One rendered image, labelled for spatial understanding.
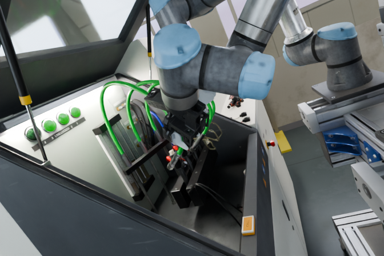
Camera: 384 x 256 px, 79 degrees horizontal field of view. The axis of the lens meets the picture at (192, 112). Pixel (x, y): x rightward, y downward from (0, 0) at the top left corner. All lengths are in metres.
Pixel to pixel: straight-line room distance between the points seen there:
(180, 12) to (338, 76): 0.65
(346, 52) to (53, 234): 1.08
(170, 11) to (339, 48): 0.63
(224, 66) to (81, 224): 0.50
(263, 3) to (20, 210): 0.75
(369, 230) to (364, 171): 0.95
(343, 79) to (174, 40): 0.79
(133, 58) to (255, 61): 0.88
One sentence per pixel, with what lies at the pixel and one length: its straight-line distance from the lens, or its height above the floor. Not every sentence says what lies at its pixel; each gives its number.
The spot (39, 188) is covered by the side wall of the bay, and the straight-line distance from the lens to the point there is 0.67.
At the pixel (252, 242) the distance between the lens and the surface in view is 0.65.
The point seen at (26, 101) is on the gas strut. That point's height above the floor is 1.46.
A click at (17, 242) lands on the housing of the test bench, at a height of 1.13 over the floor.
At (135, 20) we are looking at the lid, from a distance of 1.09.
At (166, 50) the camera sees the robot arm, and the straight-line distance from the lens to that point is 0.35.
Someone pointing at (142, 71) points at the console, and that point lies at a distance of 1.18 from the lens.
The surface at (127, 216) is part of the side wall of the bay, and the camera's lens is 0.57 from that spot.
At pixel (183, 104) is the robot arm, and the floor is 1.33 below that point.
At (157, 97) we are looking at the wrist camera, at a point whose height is 1.34.
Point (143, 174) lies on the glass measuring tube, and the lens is 1.14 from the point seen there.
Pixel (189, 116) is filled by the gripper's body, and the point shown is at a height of 1.29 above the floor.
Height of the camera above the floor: 1.42
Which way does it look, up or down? 14 degrees down
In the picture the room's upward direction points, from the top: 25 degrees counter-clockwise
